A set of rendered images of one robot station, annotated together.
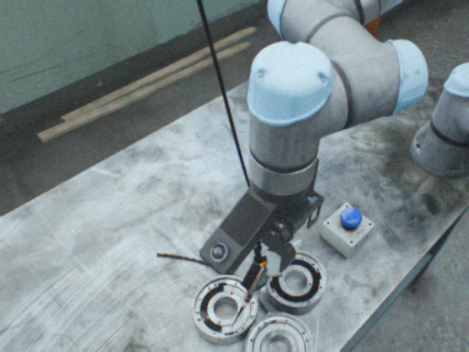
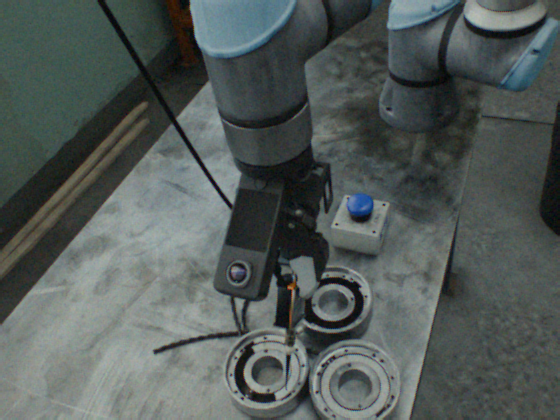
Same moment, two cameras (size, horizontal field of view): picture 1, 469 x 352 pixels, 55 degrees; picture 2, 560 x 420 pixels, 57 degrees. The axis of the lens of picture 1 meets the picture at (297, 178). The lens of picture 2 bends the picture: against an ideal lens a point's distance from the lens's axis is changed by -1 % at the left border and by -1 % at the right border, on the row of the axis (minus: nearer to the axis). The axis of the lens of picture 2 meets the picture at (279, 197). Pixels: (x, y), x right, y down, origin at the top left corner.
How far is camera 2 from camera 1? 0.13 m
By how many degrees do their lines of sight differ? 8
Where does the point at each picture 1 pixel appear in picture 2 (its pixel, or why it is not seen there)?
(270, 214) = (280, 197)
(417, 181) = (407, 145)
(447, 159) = (428, 107)
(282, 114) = (252, 29)
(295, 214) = (307, 193)
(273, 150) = (257, 94)
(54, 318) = not seen: outside the picture
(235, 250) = (258, 260)
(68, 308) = not seen: outside the picture
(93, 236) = (66, 367)
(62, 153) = not seen: outside the picture
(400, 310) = (446, 320)
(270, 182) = (267, 147)
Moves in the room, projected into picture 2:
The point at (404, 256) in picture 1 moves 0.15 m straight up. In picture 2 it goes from (437, 224) to (445, 149)
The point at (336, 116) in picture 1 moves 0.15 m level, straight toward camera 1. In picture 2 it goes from (315, 19) to (374, 143)
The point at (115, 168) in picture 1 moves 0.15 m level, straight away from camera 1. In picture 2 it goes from (59, 280) to (17, 239)
